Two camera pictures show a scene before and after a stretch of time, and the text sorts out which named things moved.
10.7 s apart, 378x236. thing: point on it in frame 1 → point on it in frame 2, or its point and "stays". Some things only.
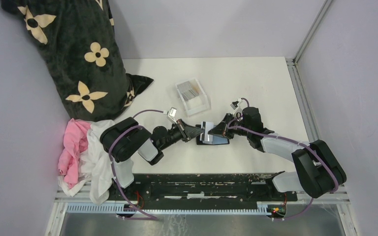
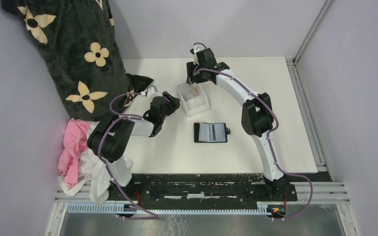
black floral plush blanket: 77,41 stays
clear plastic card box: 192,96 stays
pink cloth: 76,140 stays
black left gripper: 187,131 → 173,103
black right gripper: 222,128 → 191,77
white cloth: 95,167 stays
